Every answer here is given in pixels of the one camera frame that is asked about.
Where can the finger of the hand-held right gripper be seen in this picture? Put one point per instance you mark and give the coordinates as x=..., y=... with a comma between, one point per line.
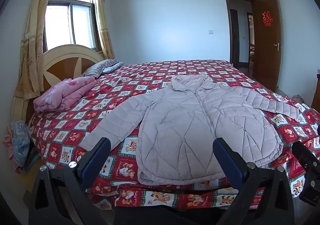
x=308, y=160

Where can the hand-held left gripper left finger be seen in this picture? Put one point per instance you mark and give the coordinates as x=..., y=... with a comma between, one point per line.
x=96, y=162

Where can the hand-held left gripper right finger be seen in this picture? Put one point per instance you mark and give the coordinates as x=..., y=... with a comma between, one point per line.
x=228, y=162

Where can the pale pink quilted jacket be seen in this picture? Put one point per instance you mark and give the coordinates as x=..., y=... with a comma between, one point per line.
x=175, y=127

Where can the pile of pastel clothes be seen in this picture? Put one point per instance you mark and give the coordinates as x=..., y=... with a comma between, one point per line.
x=18, y=142

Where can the grey crumpled cloth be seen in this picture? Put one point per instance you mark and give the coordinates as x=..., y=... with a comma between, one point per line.
x=297, y=98

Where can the red checkered printed bedspread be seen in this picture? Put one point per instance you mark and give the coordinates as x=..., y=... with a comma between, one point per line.
x=112, y=90

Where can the pink folded blanket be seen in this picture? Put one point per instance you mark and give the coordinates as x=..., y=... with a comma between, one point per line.
x=62, y=92

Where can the striped pillow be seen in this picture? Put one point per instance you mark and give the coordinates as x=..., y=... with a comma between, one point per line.
x=96, y=68

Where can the grey patterned pillow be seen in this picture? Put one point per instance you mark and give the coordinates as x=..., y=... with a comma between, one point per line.
x=113, y=67

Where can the wooden arched headboard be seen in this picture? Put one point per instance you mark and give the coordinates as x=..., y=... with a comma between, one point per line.
x=62, y=65

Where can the brown wooden door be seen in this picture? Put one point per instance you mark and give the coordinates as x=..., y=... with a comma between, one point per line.
x=266, y=60

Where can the sliding glass window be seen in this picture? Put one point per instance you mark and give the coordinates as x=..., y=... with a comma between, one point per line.
x=70, y=22

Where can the red paper door decoration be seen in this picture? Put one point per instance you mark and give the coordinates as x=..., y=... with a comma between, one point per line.
x=266, y=18

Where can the dark wooden door frame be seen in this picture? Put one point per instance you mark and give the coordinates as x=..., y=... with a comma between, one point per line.
x=227, y=27

